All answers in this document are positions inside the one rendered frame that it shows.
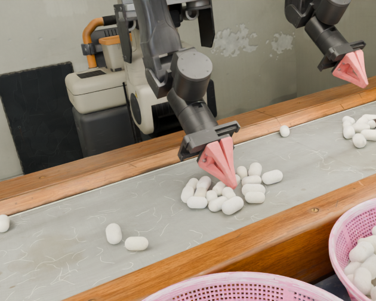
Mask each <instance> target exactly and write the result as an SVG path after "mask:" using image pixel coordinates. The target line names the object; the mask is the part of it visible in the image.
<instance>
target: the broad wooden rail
mask: <svg viewBox="0 0 376 301"><path fill-rule="evenodd" d="M367 80H368V85H367V86H366V87H365V88H361V87H359V86H357V85H355V84H353V83H348V84H344V85H341V86H337V87H334V88H330V89H327V90H323V91H319V92H317V93H313V94H309V95H306V96H302V97H298V98H296V99H292V100H287V101H285V102H281V103H277V104H274V105H270V106H266V107H263V108H260V109H256V110H252V111H249V112H245V113H242V114H239V115H235V116H231V117H228V118H224V119H220V120H218V121H217V123H218V125H221V124H225V123H228V122H232V121H237V122H238V124H239V125H240V129H239V131H238V132H237V133H236V132H234V133H233V136H232V139H233V145H238V144H240V143H243V142H247V141H250V140H253V139H257V138H259V137H263V136H266V135H269V134H272V133H276V132H278V131H280V128H281V126H283V125H286V126H287V127H288V128H291V127H295V126H298V125H301V124H304V123H307V122H310V121H314V120H316V119H320V118H323V117H326V116H330V115H333V114H335V113H339V112H342V111H345V110H348V109H352V108H355V107H358V106H362V105H365V104H367V103H371V102H374V101H376V76H372V77H369V78H367ZM184 136H186V133H185V132H184V130H182V131H178V132H175V133H171V134H167V135H165V136H161V137H157V138H154V139H150V140H146V141H143V142H140V143H136V144H133V145H129V146H126V147H122V148H119V149H115V150H111V151H108V152H105V153H101V154H98V155H94V156H90V157H87V158H83V159H79V160H76V161H72V162H68V163H66V164H62V165H58V166H55V167H51V168H48V169H44V170H41V171H37V172H34V173H30V174H26V175H24V176H20V177H16V178H13V179H9V180H5V181H3V182H0V215H3V214H4V215H6V216H12V215H14V214H18V213H21V212H24V211H27V210H31V209H33V208H37V207H40V206H43V205H47V204H50V203H52V202H56V201H59V200H62V199H65V198H69V197H71V196H75V195H79V194H82V193H84V192H88V191H91V190H94V189H97V188H101V187H103V186H107V185H111V184H113V183H116V182H120V181H123V180H126V179H130V178H132V177H135V176H139V175H142V174H145V173H148V172H151V171H155V170H158V169H160V168H164V167H167V166H170V165H174V164H177V163H179V162H181V161H180V159H179V157H178V156H177V154H178V152H179V149H180V146H181V143H182V140H183V137H184Z"/></svg>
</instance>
